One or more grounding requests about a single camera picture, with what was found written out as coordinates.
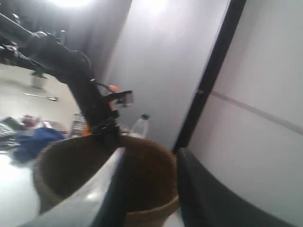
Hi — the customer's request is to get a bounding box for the brown woven wicker basket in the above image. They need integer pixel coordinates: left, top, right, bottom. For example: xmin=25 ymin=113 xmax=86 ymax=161
xmin=33 ymin=135 xmax=178 ymax=227

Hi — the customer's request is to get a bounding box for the white pot with plant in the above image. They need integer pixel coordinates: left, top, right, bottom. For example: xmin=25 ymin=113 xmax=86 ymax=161
xmin=31 ymin=70 xmax=49 ymax=89

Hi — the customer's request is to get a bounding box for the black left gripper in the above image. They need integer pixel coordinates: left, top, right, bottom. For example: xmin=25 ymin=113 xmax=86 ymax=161
xmin=82 ymin=84 xmax=134 ymax=148

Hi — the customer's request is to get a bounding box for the clear plastic bottle green cap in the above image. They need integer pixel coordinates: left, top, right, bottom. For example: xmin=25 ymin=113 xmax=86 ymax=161
xmin=130 ymin=113 xmax=150 ymax=138

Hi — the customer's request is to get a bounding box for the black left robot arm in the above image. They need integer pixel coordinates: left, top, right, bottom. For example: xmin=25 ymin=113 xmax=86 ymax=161
xmin=0 ymin=15 xmax=127 ymax=227

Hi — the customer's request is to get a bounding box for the blue cloth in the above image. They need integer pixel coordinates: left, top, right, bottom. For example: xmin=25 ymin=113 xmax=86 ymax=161
xmin=13 ymin=128 xmax=65 ymax=163

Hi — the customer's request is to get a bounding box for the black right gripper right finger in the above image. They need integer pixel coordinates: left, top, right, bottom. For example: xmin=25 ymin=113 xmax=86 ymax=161
xmin=176 ymin=148 xmax=290 ymax=227

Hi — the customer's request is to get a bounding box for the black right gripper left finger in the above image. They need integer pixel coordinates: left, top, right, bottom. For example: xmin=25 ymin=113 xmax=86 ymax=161
xmin=25 ymin=148 xmax=125 ymax=227

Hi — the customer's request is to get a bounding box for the dark vertical door frame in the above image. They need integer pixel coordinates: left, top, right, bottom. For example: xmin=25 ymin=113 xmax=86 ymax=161
xmin=172 ymin=0 xmax=246 ymax=153

